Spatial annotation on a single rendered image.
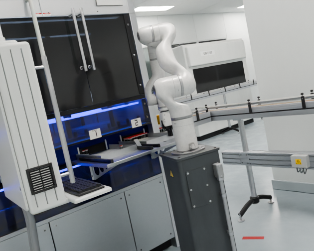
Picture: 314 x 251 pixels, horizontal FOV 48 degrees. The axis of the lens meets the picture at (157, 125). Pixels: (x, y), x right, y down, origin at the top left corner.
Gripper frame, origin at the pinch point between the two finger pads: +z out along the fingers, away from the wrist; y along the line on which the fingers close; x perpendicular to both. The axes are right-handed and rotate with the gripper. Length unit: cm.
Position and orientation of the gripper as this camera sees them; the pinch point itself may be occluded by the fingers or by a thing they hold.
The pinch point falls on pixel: (170, 133)
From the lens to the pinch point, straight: 238.2
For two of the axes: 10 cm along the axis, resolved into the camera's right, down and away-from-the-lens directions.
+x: 6.0, -0.7, -7.9
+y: -7.7, 2.1, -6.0
